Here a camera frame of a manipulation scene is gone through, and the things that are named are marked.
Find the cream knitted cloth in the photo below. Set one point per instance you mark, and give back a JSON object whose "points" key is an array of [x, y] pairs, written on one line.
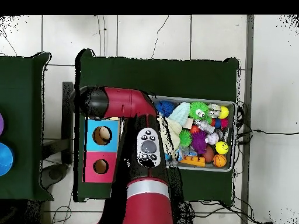
{"points": [[171, 133]]}

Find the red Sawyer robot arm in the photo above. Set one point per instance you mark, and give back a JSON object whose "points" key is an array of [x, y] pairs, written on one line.
{"points": [[147, 205]]}

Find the metal mesh bin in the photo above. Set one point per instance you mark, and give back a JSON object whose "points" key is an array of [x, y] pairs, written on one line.
{"points": [[198, 168]]}

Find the wooden box with three holes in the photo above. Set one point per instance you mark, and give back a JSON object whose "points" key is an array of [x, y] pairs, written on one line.
{"points": [[91, 172]]}

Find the blue spiky ball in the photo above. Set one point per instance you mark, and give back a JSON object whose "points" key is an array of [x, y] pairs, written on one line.
{"points": [[164, 108]]}

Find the mint knitted cloth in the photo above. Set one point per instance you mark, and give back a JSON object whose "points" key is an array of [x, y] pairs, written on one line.
{"points": [[181, 113]]}

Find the small green spiky ball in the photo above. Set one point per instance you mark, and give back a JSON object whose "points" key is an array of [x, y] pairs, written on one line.
{"points": [[185, 138]]}

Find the dark green table cloth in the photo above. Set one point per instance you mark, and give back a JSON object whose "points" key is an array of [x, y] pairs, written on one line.
{"points": [[163, 74], [18, 116]]}

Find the green fuzzy ball with eyes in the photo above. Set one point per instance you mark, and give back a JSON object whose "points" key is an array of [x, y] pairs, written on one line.
{"points": [[198, 108]]}

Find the purple spiky ball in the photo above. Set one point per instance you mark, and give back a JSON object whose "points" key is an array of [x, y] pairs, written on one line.
{"points": [[199, 142]]}

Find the orange toy block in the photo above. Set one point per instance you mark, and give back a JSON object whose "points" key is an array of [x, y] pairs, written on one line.
{"points": [[192, 161]]}

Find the plain yellow ball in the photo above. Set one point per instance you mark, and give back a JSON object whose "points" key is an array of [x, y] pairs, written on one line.
{"points": [[224, 112]]}

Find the yellow smiley ball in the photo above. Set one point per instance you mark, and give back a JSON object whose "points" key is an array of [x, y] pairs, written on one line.
{"points": [[222, 147]]}

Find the orange toy basketball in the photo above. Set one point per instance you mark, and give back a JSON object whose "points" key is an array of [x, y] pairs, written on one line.
{"points": [[219, 160]]}

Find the black upright panel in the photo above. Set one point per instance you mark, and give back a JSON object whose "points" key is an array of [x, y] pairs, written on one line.
{"points": [[67, 130]]}

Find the dark grey stand base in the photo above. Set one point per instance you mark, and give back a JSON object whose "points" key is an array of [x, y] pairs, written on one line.
{"points": [[55, 173]]}

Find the large purple ball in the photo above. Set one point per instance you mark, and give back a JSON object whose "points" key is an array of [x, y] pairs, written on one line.
{"points": [[1, 123]]}

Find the large blue ball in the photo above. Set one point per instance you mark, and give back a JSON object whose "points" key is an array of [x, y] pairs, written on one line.
{"points": [[4, 158]]}

